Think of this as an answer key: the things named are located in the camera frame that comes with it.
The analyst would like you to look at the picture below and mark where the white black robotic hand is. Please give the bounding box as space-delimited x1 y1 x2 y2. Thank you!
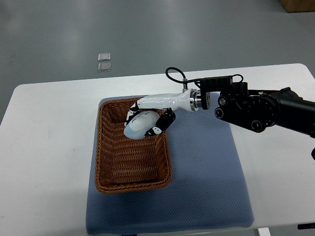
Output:
125 88 201 137

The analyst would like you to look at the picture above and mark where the light blue plush toy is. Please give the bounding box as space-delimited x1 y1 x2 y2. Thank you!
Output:
124 111 159 140

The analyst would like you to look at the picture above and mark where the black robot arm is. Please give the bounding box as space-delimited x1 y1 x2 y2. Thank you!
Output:
195 76 315 138

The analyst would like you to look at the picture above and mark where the brown wicker basket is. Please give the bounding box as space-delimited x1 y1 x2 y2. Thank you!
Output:
94 98 172 194

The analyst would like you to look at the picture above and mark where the blue quilted mat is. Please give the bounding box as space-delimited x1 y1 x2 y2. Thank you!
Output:
86 109 254 235

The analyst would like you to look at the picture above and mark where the upper floor outlet plate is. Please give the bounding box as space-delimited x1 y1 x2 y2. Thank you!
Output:
98 53 111 61

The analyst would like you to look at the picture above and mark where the cardboard box corner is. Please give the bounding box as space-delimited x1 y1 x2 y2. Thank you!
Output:
280 0 315 13

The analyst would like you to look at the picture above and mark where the black table control panel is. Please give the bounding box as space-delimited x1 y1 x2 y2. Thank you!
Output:
297 223 315 230

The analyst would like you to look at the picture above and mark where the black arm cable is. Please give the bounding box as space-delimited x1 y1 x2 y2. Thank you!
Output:
165 67 203 92

